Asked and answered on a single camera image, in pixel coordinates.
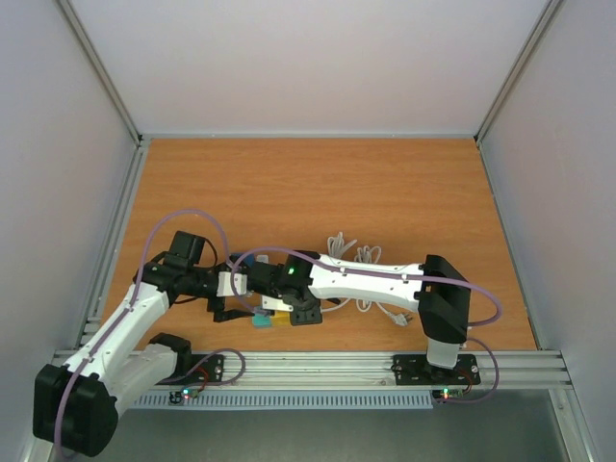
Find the right small circuit board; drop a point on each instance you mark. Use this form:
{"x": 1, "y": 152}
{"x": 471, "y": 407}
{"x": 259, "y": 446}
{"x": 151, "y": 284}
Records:
{"x": 445, "y": 394}

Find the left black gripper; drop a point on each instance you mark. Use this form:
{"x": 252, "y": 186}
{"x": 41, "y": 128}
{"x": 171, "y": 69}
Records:
{"x": 219, "y": 316}

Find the grey slotted cable duct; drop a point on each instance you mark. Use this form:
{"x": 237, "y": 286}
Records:
{"x": 292, "y": 400}

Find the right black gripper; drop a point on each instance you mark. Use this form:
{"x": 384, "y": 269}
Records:
{"x": 315, "y": 312}

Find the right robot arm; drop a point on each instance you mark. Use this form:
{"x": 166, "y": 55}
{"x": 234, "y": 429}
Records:
{"x": 433, "y": 289}

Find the small circuit board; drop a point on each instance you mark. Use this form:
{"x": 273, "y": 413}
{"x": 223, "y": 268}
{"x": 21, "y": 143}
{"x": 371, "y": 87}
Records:
{"x": 180, "y": 397}
{"x": 445, "y": 394}

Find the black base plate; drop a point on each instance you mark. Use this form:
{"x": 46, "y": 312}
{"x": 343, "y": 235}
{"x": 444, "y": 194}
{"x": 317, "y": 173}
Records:
{"x": 413, "y": 369}
{"x": 196, "y": 369}

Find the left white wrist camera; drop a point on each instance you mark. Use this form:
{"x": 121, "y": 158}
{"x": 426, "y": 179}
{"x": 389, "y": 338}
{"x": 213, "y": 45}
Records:
{"x": 231, "y": 284}

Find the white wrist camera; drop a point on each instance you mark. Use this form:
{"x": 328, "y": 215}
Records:
{"x": 275, "y": 304}
{"x": 231, "y": 284}

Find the yellow plug adapter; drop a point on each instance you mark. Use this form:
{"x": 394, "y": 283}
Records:
{"x": 280, "y": 318}

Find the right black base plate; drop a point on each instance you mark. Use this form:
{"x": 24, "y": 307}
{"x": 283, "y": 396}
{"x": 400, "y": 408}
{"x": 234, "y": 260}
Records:
{"x": 413, "y": 369}

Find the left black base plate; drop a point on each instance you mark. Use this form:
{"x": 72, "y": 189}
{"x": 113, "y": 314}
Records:
{"x": 196, "y": 369}

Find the blue cube socket adapter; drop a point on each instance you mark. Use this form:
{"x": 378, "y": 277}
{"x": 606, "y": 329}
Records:
{"x": 248, "y": 261}

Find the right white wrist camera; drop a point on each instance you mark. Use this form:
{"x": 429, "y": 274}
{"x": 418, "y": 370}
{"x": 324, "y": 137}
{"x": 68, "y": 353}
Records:
{"x": 275, "y": 304}

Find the teal power strip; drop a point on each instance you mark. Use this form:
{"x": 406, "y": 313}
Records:
{"x": 262, "y": 319}

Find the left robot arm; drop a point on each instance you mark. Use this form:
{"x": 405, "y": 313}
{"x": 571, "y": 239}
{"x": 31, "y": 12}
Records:
{"x": 77, "y": 405}

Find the aluminium front rail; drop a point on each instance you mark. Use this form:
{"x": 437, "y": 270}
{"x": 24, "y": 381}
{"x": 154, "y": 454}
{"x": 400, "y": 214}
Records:
{"x": 371, "y": 370}

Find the left small circuit board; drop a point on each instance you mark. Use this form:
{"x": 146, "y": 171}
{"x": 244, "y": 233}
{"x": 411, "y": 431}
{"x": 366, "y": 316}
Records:
{"x": 180, "y": 397}

